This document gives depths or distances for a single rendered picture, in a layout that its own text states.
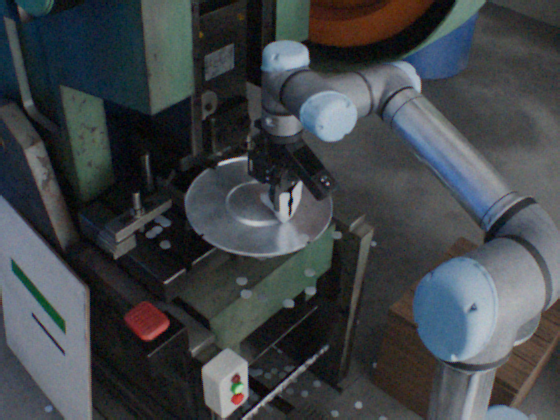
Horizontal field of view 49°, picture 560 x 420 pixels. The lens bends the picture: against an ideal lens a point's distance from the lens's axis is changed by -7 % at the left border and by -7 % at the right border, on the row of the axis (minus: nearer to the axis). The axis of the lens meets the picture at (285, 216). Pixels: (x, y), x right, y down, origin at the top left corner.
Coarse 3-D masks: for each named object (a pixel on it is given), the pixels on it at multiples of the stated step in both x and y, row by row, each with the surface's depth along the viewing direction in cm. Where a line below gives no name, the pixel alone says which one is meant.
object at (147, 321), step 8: (144, 304) 113; (152, 304) 113; (128, 312) 111; (136, 312) 111; (144, 312) 111; (152, 312) 111; (160, 312) 111; (128, 320) 110; (136, 320) 110; (144, 320) 110; (152, 320) 110; (160, 320) 110; (168, 320) 111; (136, 328) 109; (144, 328) 108; (152, 328) 109; (160, 328) 109; (144, 336) 108; (152, 336) 108
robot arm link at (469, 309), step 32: (480, 256) 78; (512, 256) 77; (416, 288) 81; (448, 288) 75; (480, 288) 74; (512, 288) 75; (544, 288) 77; (416, 320) 81; (448, 320) 76; (480, 320) 73; (512, 320) 76; (448, 352) 77; (480, 352) 77; (448, 384) 84; (480, 384) 83; (448, 416) 87; (480, 416) 88
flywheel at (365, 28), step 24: (312, 0) 142; (336, 0) 137; (360, 0) 133; (384, 0) 128; (408, 0) 121; (432, 0) 117; (312, 24) 141; (336, 24) 136; (360, 24) 132; (384, 24) 128; (408, 24) 124
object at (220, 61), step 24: (216, 0) 112; (240, 0) 112; (216, 24) 111; (240, 24) 115; (216, 48) 114; (240, 48) 119; (216, 72) 117; (240, 72) 122; (216, 96) 119; (240, 96) 124; (168, 120) 123; (216, 120) 119; (240, 120) 124; (192, 144) 122; (216, 144) 122
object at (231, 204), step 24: (240, 168) 138; (192, 192) 131; (216, 192) 132; (240, 192) 131; (192, 216) 126; (216, 216) 126; (240, 216) 126; (264, 216) 126; (312, 216) 128; (216, 240) 122; (240, 240) 122; (264, 240) 123; (288, 240) 123; (312, 240) 123
